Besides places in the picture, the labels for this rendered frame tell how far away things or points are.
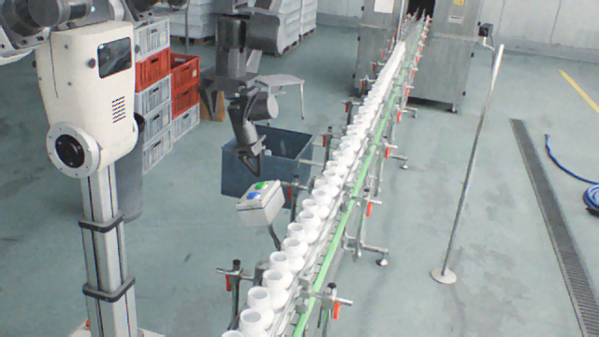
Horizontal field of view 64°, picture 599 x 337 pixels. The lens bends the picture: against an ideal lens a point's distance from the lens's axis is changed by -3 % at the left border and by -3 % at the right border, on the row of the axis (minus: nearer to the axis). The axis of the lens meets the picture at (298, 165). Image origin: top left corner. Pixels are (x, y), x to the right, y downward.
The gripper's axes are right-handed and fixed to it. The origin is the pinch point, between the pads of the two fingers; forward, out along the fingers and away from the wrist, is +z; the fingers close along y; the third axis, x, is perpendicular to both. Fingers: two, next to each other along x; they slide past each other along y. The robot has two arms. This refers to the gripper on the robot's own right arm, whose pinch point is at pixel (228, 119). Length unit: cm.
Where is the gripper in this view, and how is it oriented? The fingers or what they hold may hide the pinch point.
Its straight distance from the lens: 98.7
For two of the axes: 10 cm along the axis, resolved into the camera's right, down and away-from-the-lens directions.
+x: 2.7, -3.8, 8.9
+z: -0.9, 9.1, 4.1
